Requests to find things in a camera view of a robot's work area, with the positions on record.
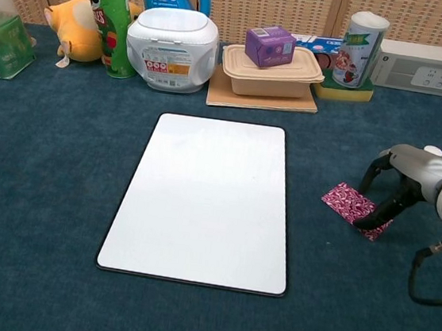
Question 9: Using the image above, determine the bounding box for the green tea box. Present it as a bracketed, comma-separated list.
[0, 12, 41, 84]

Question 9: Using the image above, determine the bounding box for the pink patterned card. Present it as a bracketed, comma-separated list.
[316, 179, 398, 244]

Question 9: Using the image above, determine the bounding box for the blue cookie box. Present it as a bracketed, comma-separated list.
[287, 33, 345, 72]

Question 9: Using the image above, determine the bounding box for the green chips can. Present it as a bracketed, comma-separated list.
[68, 0, 144, 81]

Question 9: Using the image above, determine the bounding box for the thin wooden board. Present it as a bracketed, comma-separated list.
[205, 63, 321, 118]

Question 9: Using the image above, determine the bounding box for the white power strip box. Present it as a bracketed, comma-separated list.
[367, 37, 442, 97]

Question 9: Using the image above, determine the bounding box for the yellow plush toy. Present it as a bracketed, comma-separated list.
[37, 0, 144, 78]

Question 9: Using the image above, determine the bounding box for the white strawberry print canister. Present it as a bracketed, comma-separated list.
[331, 7, 392, 92]

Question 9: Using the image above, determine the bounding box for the bamboo folding screen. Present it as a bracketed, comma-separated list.
[0, 0, 442, 72]

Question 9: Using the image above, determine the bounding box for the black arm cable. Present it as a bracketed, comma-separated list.
[407, 231, 442, 307]

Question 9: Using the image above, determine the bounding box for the teal table cloth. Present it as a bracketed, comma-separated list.
[0, 18, 442, 331]

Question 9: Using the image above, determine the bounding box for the small purple carton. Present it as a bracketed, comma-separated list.
[242, 22, 299, 73]

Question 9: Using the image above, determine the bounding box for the white rectangular board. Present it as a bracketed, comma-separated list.
[93, 106, 306, 300]

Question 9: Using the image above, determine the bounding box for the yellow green sponge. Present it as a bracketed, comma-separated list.
[312, 67, 377, 106]

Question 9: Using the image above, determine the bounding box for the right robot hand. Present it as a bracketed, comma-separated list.
[352, 140, 442, 242]

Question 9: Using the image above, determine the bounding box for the beige lidded lunch box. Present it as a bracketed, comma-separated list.
[217, 39, 329, 105]

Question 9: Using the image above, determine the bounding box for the white wet wipes tub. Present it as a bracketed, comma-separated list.
[121, 2, 225, 98]

